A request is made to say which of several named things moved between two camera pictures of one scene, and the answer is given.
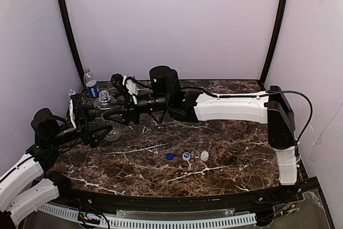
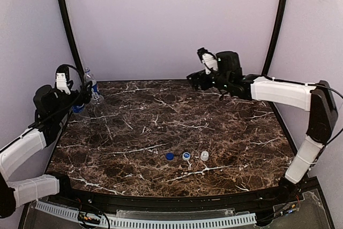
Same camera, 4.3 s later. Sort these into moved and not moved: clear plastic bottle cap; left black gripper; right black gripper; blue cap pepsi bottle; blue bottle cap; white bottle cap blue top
Moved: left black gripper; right black gripper
Not moved: blue cap pepsi bottle; blue bottle cap; clear plastic bottle cap; white bottle cap blue top
